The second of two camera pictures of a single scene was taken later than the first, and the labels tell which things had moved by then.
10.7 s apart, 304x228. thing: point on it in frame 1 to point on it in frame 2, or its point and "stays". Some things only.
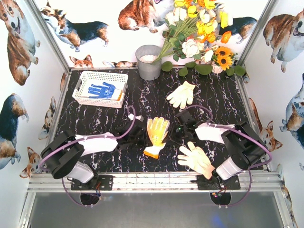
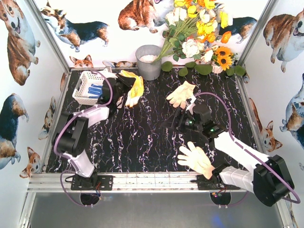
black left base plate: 99,183 stays
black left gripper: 141,132 to 121,83
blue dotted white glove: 106,92 stays
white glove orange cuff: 157,128 to 137,90
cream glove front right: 196,158 stays
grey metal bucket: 145,54 stays
